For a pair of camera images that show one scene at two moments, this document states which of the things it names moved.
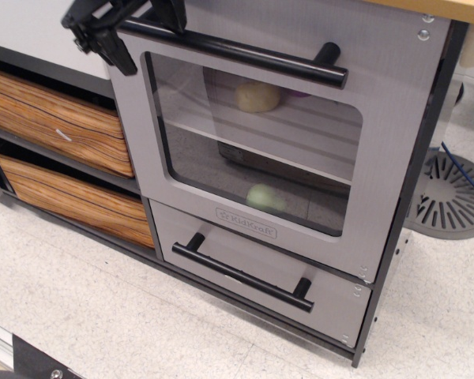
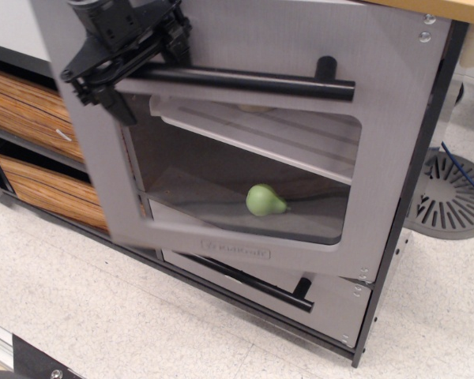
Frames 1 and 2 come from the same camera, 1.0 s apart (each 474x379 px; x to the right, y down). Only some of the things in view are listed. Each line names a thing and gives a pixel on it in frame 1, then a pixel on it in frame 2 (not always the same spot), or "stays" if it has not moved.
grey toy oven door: x=298 y=133 to x=393 y=50
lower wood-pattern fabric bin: x=113 y=211 stays
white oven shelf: x=325 y=142 stays
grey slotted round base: x=446 y=204 stays
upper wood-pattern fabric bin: x=65 y=122 stays
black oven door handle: x=321 y=69 to x=325 y=84
